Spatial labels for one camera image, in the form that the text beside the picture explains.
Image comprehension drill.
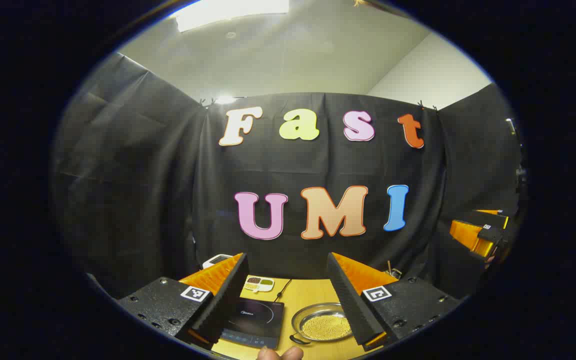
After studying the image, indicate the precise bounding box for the pile of yellow soybeans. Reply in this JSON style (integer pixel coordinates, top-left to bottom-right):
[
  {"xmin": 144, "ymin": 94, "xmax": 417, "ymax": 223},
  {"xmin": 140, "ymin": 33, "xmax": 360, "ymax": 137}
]
[{"xmin": 301, "ymin": 314, "xmax": 353, "ymax": 341}]

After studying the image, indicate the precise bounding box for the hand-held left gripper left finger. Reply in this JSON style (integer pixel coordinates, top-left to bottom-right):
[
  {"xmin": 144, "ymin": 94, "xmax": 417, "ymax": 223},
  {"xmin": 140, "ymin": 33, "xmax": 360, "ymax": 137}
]
[{"xmin": 117, "ymin": 252, "xmax": 249, "ymax": 350}]

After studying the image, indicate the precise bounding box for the stainless steel pot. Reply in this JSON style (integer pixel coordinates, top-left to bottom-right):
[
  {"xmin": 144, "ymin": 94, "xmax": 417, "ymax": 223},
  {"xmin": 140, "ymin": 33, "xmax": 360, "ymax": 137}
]
[{"xmin": 289, "ymin": 302, "xmax": 355, "ymax": 346}]

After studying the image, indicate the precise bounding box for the white divided plate of beans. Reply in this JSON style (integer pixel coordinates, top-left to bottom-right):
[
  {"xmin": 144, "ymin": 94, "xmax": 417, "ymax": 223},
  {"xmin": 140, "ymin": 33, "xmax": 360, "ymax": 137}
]
[{"xmin": 243, "ymin": 276, "xmax": 275, "ymax": 293}]

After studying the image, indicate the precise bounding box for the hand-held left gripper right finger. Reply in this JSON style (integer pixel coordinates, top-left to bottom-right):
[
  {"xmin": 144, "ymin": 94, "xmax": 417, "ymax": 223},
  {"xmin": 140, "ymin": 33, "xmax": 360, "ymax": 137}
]
[{"xmin": 326, "ymin": 252, "xmax": 462, "ymax": 352}]

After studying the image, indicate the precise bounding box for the black power cable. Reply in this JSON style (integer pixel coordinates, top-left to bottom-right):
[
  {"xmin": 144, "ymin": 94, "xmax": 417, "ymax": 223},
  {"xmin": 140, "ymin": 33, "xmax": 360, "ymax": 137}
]
[{"xmin": 274, "ymin": 279, "xmax": 293, "ymax": 302}]

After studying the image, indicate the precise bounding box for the black induction cooktop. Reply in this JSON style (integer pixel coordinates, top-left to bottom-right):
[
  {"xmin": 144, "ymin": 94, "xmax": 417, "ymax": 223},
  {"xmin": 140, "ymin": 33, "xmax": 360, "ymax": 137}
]
[{"xmin": 219, "ymin": 298, "xmax": 285, "ymax": 350}]

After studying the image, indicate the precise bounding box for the white toaster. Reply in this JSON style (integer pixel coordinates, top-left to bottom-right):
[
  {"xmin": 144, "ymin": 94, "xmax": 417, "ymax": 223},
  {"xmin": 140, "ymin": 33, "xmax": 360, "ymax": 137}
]
[{"xmin": 202, "ymin": 254, "xmax": 234, "ymax": 270}]

